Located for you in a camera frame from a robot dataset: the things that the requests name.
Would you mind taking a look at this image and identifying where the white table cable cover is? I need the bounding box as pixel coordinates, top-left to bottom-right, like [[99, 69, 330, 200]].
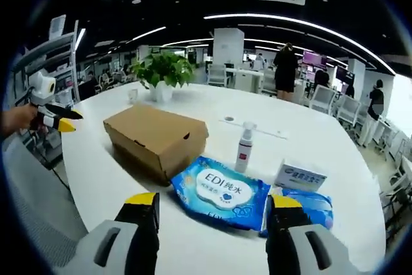
[[220, 114, 289, 140]]

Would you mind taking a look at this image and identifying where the grey metal shelf rack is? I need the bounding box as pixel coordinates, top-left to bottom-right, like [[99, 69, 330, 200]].
[[12, 14, 81, 108]]

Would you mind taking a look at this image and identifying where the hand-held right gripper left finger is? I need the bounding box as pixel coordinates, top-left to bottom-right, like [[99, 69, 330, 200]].
[[56, 191, 161, 275]]

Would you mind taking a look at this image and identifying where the row of white office chairs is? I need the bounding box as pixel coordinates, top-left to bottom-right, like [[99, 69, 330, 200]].
[[205, 62, 412, 198]]

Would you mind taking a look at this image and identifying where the brown cardboard shoe box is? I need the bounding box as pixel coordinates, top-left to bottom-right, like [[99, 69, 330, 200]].
[[102, 104, 209, 187]]

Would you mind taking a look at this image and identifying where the white pump bottle clear cap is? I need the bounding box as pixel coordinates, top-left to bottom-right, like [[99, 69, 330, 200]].
[[234, 121, 257, 173]]

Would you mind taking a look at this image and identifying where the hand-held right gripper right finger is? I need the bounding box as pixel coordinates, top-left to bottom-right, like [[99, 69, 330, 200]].
[[265, 193, 361, 275]]

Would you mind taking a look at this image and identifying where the person's left hand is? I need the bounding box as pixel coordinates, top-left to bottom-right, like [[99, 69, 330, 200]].
[[14, 104, 39, 135]]

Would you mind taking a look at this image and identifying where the grey mesh swivel chair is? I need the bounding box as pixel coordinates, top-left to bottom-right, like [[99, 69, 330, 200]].
[[3, 139, 89, 275]]

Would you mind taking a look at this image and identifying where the potted green plant white pot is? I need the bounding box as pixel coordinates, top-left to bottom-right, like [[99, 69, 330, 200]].
[[129, 51, 197, 102]]

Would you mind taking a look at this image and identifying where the blue wipes pack cloud label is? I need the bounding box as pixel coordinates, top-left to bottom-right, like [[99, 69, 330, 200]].
[[169, 155, 273, 232]]

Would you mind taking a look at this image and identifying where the dark wall screen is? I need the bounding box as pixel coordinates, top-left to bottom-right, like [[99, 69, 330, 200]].
[[334, 65, 355, 86]]

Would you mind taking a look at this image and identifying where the ceiling light strip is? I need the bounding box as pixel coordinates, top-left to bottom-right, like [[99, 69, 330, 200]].
[[203, 13, 397, 75], [125, 26, 167, 44]]

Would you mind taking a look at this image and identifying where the small white card stand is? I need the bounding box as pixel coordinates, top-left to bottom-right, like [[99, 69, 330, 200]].
[[274, 158, 328, 192]]

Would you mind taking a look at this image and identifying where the plain blue soft pack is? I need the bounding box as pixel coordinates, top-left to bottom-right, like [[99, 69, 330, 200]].
[[259, 186, 334, 238]]

